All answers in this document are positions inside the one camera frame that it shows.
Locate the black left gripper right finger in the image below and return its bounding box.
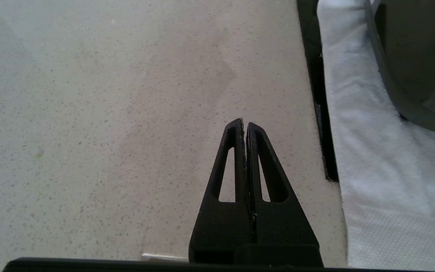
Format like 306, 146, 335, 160
246, 122, 324, 267

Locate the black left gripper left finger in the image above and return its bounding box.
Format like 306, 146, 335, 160
188, 118, 256, 264

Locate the black rice cooker base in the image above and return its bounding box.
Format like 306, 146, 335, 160
365, 0, 435, 138

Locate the white cloth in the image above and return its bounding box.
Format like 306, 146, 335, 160
317, 0, 435, 272

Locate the black flat strip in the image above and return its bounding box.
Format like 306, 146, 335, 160
297, 0, 340, 182

